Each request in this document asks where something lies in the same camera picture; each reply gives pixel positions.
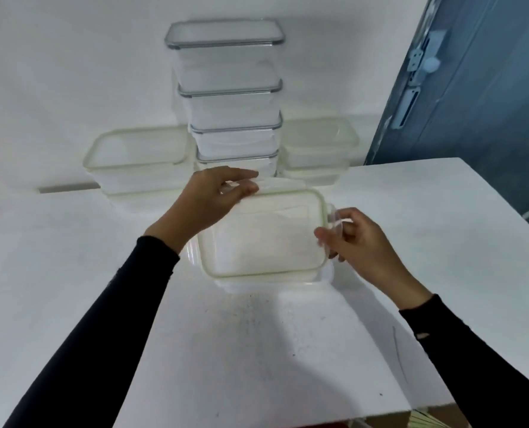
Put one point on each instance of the person's right hand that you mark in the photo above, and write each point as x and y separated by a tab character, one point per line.
371	258

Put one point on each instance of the person's left hand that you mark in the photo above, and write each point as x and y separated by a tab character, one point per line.
202	205

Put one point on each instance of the medium grey-rimmed clear lid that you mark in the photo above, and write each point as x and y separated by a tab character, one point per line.
237	158

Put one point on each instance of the large green-rimmed clear lid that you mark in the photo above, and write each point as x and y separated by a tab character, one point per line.
264	236

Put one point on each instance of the small clear container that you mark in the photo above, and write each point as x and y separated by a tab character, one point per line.
315	179

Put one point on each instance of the small green-rimmed clear lid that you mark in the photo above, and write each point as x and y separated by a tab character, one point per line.
320	131

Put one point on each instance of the large clear food container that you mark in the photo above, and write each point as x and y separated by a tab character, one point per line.
228	66

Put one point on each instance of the person's right forearm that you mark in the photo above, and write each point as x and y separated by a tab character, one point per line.
483	365

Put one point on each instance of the person's left forearm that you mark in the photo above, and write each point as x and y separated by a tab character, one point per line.
95	334

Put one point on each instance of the white table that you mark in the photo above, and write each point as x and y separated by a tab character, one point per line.
425	218

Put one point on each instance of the blue-grey door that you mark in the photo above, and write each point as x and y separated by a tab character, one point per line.
483	93

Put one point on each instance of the light blue door latch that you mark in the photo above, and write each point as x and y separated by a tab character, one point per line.
427	60

